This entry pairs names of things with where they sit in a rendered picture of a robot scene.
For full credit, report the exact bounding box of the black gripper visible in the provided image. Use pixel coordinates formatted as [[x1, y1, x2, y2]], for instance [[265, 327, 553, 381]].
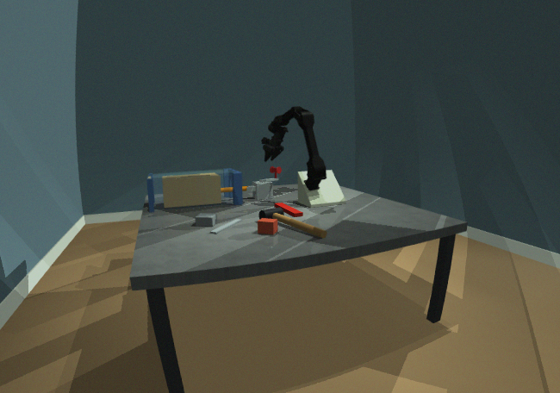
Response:
[[263, 135, 284, 162]]

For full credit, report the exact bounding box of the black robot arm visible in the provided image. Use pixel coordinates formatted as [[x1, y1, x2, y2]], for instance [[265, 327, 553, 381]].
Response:
[[268, 106, 327, 190]]

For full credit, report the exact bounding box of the red flat bar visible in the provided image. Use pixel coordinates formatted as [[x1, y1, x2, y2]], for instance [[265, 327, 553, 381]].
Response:
[[274, 203, 303, 217]]

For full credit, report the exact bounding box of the black-headed mallet with wooden handle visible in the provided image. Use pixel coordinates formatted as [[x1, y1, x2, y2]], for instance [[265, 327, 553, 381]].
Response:
[[259, 207, 327, 238]]

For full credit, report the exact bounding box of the pale grey flat bar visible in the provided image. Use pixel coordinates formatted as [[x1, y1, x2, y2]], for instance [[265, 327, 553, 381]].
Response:
[[210, 219, 241, 234]]

